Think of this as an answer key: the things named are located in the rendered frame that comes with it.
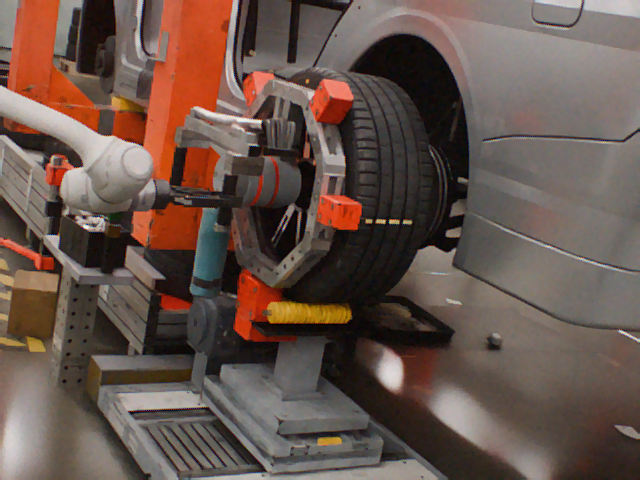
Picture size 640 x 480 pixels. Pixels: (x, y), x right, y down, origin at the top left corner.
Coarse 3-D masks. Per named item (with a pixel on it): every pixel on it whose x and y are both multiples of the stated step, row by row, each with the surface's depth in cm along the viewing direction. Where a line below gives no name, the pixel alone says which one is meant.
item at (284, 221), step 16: (304, 128) 291; (336, 128) 256; (304, 144) 296; (304, 160) 273; (304, 176) 281; (304, 192) 280; (256, 208) 293; (272, 208) 294; (288, 208) 280; (304, 208) 272; (272, 224) 292; (288, 224) 280; (304, 224) 274; (272, 240) 287; (288, 240) 291; (272, 256) 283
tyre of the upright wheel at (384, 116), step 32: (384, 96) 259; (352, 128) 249; (384, 128) 251; (416, 128) 257; (352, 160) 248; (384, 160) 248; (416, 160) 254; (352, 192) 247; (384, 192) 248; (416, 192) 254; (256, 224) 292; (384, 224) 250; (416, 224) 255; (352, 256) 250; (384, 256) 255; (288, 288) 273; (320, 288) 259; (352, 288) 263; (384, 288) 266
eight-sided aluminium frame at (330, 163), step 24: (264, 96) 273; (288, 96) 261; (312, 96) 253; (312, 120) 250; (312, 144) 249; (336, 144) 248; (336, 168) 245; (312, 192) 248; (336, 192) 247; (240, 216) 287; (312, 216) 248; (240, 240) 282; (312, 240) 247; (240, 264) 281; (264, 264) 271; (288, 264) 257; (312, 264) 257
